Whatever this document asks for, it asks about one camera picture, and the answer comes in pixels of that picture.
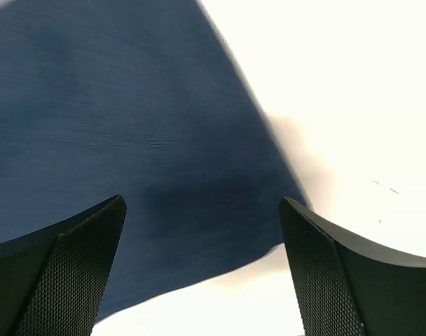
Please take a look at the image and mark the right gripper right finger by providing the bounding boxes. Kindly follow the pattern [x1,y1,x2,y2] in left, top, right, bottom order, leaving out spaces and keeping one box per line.
[279,197,426,336]

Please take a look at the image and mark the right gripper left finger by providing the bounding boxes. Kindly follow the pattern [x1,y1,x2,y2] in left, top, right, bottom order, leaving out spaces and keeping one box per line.
[0,195,127,336]

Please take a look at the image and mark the navy blue denim trousers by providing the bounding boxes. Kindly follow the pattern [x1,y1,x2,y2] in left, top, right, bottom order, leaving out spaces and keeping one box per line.
[0,1,305,319]

